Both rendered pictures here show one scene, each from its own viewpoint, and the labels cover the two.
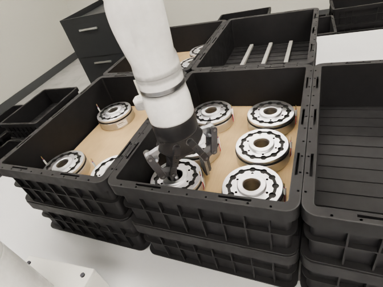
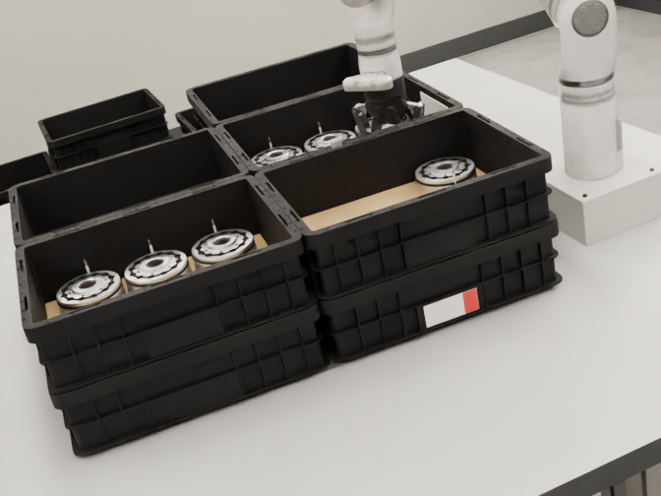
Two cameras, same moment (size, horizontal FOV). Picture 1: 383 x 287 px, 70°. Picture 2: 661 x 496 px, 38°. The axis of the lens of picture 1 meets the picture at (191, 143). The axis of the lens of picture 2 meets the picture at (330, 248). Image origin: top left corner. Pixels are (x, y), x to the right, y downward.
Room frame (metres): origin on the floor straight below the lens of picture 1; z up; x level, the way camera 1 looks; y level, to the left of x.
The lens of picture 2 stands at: (1.68, 1.11, 1.52)
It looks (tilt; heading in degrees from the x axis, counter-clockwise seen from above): 26 degrees down; 226
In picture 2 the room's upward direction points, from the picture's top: 12 degrees counter-clockwise
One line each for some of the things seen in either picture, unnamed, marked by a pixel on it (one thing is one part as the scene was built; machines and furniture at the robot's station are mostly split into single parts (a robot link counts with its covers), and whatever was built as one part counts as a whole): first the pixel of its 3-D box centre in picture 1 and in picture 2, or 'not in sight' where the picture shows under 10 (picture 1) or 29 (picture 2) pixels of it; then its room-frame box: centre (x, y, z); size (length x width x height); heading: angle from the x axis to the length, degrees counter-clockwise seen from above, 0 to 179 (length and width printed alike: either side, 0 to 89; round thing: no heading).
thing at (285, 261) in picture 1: (235, 176); not in sight; (0.44, -0.07, 0.76); 0.40 x 0.30 x 0.12; 149
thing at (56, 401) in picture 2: not in sight; (180, 338); (0.93, -0.02, 0.76); 0.40 x 0.30 x 0.12; 149
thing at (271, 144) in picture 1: (261, 143); (329, 139); (0.40, -0.13, 0.86); 0.05 x 0.05 x 0.01
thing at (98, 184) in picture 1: (103, 117); (396, 171); (0.59, 0.18, 0.92); 0.40 x 0.30 x 0.02; 149
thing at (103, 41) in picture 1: (126, 59); not in sight; (2.43, 0.34, 0.45); 0.62 x 0.45 x 0.90; 153
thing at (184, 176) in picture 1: (175, 176); not in sight; (0.38, 0.05, 0.86); 0.05 x 0.05 x 0.01
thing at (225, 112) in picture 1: (211, 112); not in sight; (0.57, -0.07, 0.86); 0.10 x 0.10 x 0.01
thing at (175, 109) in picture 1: (162, 93); (375, 64); (0.41, 0.02, 1.02); 0.11 x 0.09 x 0.06; 14
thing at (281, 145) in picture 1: (261, 145); (330, 141); (0.40, -0.13, 0.86); 0.10 x 0.10 x 0.01
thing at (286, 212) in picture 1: (224, 120); (334, 121); (0.44, -0.07, 0.92); 0.40 x 0.30 x 0.02; 149
